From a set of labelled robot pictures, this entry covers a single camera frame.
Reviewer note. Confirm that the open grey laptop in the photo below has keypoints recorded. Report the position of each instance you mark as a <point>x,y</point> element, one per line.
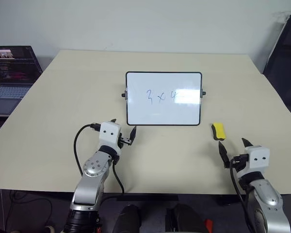
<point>12,80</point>

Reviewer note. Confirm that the dark rounded shape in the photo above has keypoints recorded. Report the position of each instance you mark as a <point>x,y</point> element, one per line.
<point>184,219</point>
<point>127,219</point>

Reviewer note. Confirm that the small red object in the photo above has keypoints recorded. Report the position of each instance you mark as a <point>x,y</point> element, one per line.
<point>208,223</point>

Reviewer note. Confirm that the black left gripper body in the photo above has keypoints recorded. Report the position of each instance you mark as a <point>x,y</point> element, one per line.
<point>126,141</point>

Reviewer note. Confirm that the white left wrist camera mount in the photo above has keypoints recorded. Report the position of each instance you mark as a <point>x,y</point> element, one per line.
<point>109,136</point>

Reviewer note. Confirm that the black-framed small whiteboard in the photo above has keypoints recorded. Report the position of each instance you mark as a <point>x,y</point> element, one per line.
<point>160,109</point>

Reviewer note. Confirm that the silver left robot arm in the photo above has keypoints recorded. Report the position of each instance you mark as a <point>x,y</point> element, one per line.
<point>93,170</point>

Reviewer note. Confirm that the black table frame bar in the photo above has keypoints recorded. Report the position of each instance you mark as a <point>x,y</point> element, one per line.
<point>148,197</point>

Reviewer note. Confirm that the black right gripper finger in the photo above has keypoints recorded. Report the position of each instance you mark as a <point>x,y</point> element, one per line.
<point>247,143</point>
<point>224,153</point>

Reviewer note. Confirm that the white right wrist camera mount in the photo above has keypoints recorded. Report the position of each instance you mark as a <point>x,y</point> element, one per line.
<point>258,157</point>

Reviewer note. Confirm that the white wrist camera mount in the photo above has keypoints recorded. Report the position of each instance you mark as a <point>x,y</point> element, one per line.
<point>258,157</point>
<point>109,136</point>

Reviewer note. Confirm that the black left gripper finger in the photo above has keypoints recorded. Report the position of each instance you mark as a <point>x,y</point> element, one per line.
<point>114,120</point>
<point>133,133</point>

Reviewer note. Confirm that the yellow and black eraser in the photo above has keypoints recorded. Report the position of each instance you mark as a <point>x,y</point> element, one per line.
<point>219,131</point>

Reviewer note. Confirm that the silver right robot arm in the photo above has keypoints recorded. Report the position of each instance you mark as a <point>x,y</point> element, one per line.
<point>266,199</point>

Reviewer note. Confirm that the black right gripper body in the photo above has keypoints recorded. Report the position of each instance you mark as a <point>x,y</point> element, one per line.
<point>240,162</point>

